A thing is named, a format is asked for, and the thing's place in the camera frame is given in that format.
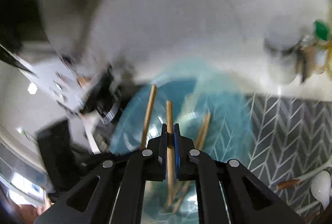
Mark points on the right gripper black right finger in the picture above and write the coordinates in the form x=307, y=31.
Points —
x=227, y=192

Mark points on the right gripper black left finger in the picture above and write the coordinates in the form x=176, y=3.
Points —
x=109, y=190

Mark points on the light wooden chopstick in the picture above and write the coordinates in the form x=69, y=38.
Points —
x=170, y=154

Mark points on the grey herringbone table mat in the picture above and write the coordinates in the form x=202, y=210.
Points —
x=276, y=138

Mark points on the white ceramic spoon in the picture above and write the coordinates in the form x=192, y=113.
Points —
x=321, y=188

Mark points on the translucent blue plastic basin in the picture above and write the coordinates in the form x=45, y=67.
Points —
x=195, y=90

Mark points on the green cap spice bottle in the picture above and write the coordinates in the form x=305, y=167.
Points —
x=314, y=50

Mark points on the clear glass clip jar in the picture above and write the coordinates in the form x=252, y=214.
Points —
x=282, y=44

